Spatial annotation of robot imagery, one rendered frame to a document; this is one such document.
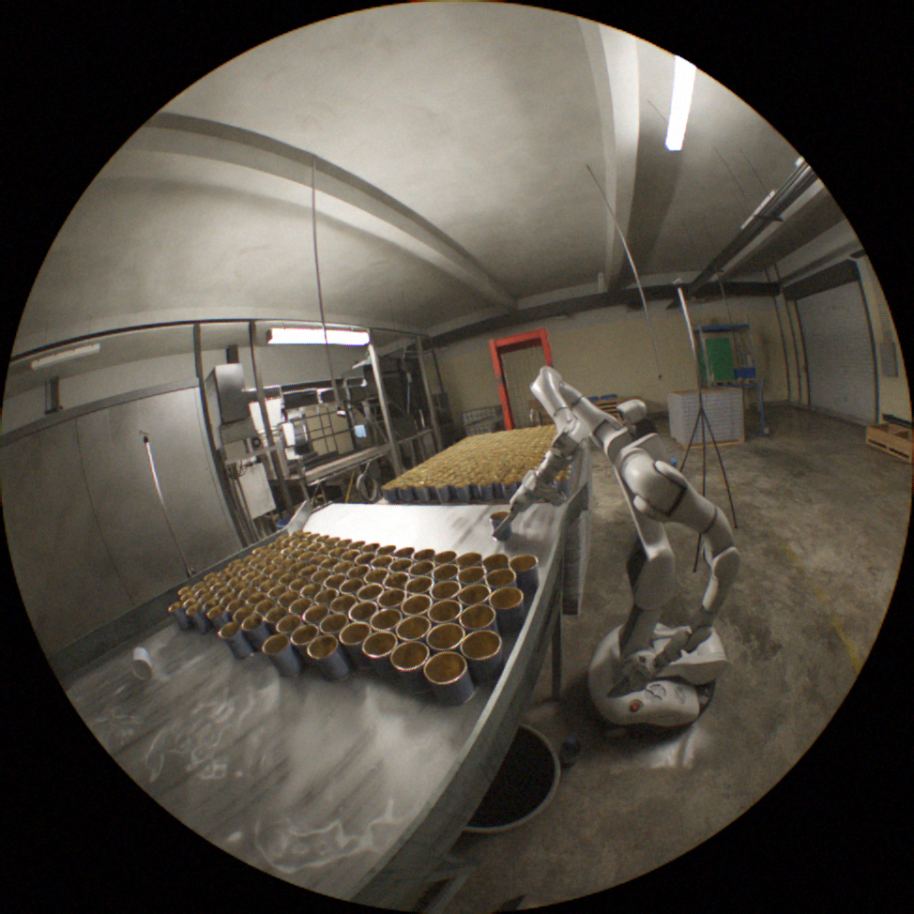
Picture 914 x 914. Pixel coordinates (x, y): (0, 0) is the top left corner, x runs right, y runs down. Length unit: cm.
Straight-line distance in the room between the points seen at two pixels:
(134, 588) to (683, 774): 360
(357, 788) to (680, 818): 136
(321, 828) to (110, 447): 274
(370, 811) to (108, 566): 269
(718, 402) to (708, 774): 564
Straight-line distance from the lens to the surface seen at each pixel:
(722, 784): 173
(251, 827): 61
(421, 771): 51
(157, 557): 289
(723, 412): 627
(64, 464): 298
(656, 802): 162
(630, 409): 79
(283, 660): 69
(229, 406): 276
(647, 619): 116
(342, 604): 77
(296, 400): 381
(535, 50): 373
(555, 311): 961
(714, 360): 972
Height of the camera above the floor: 154
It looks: 11 degrees down
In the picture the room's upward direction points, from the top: 12 degrees counter-clockwise
